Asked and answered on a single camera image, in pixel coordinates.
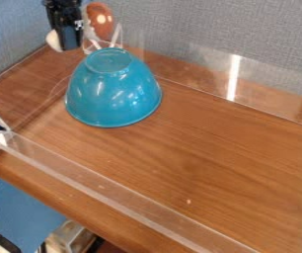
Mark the white brown-capped toy mushroom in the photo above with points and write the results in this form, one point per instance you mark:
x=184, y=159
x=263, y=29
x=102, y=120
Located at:
x=98, y=21

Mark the metal frame below table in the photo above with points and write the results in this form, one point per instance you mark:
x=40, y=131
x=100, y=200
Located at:
x=70, y=238

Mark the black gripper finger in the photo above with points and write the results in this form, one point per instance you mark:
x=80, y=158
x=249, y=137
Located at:
x=66, y=24

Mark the clear acrylic tray wall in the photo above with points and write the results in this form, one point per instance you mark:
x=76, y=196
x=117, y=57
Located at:
x=203, y=178

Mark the teal blue upturned bowl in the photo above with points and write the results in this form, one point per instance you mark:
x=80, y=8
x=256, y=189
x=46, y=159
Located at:
x=112, y=90

